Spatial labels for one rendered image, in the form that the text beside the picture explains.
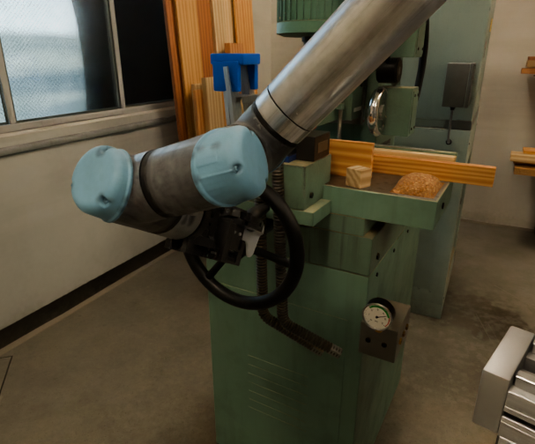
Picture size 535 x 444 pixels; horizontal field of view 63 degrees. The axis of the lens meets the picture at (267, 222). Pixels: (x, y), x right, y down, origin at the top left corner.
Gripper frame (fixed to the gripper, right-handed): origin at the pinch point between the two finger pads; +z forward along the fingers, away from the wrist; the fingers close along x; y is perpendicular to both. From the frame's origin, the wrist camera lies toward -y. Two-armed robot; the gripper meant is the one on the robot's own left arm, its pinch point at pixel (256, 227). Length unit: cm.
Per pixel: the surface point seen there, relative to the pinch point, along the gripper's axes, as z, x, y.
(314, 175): 13.4, 2.2, -13.8
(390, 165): 31.9, 11.8, -23.3
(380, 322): 27.2, 17.9, 11.4
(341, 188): 19.7, 6.1, -13.4
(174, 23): 90, -128, -105
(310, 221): 13.8, 3.6, -4.6
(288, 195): 11.4, -1.3, -8.7
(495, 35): 218, 12, -174
